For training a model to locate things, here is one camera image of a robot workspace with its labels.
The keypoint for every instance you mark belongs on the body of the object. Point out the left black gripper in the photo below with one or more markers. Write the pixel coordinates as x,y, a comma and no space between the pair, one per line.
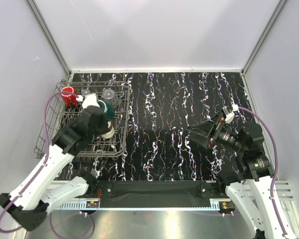
104,129

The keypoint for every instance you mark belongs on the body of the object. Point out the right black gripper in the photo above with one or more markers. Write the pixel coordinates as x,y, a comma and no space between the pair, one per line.
206,129

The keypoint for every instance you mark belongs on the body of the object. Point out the white steel tumbler brown band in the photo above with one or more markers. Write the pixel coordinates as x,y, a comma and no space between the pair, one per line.
111,131

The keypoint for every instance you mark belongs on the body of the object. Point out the dark green mug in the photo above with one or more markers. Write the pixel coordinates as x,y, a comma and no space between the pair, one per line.
108,109

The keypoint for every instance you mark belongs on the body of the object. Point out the large clear plastic cup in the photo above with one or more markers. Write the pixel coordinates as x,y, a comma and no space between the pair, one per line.
111,96

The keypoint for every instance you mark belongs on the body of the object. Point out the small clear plastic cup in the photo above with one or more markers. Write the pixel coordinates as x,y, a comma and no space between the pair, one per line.
86,93

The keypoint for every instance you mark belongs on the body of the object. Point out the red plastic cup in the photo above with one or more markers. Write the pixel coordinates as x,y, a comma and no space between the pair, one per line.
68,95

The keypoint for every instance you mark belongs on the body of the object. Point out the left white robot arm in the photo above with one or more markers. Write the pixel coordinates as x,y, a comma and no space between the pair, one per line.
30,203

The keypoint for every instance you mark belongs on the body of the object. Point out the black marble pattern mat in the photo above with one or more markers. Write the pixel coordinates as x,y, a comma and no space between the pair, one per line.
162,106

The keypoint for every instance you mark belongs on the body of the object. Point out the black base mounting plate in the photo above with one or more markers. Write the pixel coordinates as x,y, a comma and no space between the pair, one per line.
159,194

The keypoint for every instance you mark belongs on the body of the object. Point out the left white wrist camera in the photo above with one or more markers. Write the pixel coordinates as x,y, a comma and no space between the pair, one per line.
88,100

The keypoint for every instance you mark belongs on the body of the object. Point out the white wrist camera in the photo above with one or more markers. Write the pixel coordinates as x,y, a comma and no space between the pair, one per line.
88,100
228,112

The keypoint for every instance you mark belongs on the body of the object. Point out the grey wire dish rack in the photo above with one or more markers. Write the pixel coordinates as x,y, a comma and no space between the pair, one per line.
59,115

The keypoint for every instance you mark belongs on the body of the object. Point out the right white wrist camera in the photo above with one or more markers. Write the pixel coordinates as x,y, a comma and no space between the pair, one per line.
228,112

